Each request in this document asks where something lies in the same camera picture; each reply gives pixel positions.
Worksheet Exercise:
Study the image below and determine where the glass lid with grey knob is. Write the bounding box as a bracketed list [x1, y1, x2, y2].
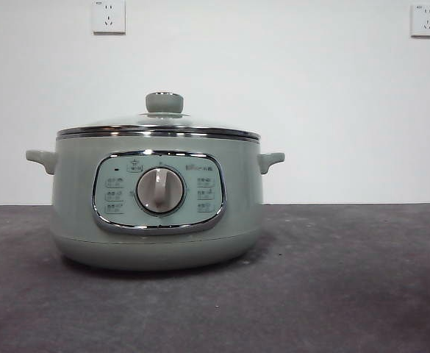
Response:
[57, 91, 262, 140]

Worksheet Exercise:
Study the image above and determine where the pale green electric pot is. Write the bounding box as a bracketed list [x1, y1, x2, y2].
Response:
[25, 132, 286, 272]

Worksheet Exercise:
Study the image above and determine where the white wall socket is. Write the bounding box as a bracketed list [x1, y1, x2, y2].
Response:
[410, 2, 430, 38]
[92, 0, 126, 36]

